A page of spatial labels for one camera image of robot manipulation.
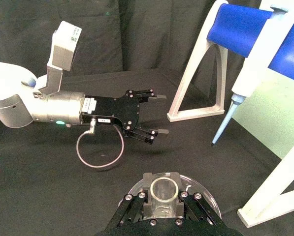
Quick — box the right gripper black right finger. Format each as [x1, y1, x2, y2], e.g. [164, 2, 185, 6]
[170, 172, 223, 226]

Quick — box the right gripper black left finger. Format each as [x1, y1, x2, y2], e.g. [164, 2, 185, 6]
[112, 173, 160, 226]

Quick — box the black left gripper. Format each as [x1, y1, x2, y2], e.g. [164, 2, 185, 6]
[81, 88, 170, 146]

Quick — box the clear glass beaker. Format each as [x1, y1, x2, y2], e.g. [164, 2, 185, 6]
[150, 178, 180, 220]

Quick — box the clear round petri dish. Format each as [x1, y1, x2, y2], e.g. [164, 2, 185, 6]
[120, 171, 223, 228]

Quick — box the pale blue pipette tip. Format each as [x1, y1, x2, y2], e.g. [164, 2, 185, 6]
[211, 94, 245, 146]

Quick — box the black table cloth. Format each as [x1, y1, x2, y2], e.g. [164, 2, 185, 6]
[0, 0, 294, 236]

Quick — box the pale flat board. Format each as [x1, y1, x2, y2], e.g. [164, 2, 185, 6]
[230, 70, 294, 164]

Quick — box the white stand with blue bar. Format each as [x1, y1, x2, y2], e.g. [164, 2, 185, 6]
[166, 0, 294, 228]

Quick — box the white pipette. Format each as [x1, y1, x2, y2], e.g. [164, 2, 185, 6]
[231, 6, 294, 104]

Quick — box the thin grey looped cable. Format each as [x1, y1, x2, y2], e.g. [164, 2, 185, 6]
[76, 117, 125, 171]

